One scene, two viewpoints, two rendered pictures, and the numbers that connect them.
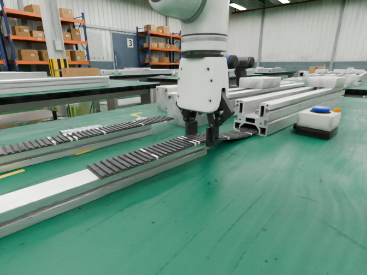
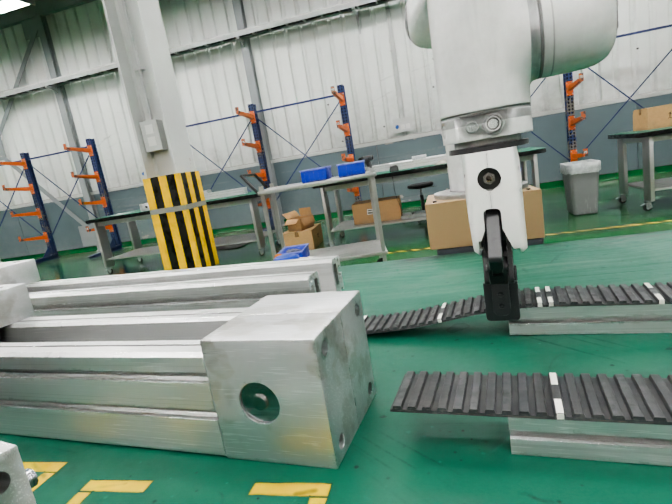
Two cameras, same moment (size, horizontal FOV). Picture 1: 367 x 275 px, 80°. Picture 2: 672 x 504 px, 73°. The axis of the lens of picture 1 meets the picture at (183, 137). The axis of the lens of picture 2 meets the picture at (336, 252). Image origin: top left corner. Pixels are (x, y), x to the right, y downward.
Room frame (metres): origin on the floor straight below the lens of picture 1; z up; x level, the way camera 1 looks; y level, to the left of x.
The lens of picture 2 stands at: (0.78, 0.31, 0.98)
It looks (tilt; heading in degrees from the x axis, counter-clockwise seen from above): 11 degrees down; 246
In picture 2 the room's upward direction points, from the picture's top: 10 degrees counter-clockwise
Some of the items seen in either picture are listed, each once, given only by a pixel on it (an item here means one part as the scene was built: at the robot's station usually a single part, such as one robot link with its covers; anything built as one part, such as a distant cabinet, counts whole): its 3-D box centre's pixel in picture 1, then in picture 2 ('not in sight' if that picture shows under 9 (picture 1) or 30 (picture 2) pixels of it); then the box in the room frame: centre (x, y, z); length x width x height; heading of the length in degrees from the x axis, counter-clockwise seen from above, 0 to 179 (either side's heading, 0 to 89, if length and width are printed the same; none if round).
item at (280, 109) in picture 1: (304, 101); (91, 310); (0.85, -0.47, 0.82); 0.80 x 0.10 x 0.09; 134
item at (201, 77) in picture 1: (202, 81); (492, 191); (0.44, -0.04, 0.93); 0.10 x 0.07 x 0.11; 44
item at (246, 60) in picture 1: (234, 77); not in sight; (1.28, -0.29, 0.89); 0.20 x 0.08 x 0.22; 52
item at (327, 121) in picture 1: (314, 121); not in sight; (0.57, -0.35, 0.81); 0.10 x 0.08 x 0.06; 44
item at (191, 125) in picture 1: (187, 123); (500, 291); (0.47, -0.01, 0.83); 0.03 x 0.03 x 0.07; 44
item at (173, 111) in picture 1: (190, 108); (303, 362); (0.67, -0.02, 0.83); 0.12 x 0.09 x 0.10; 44
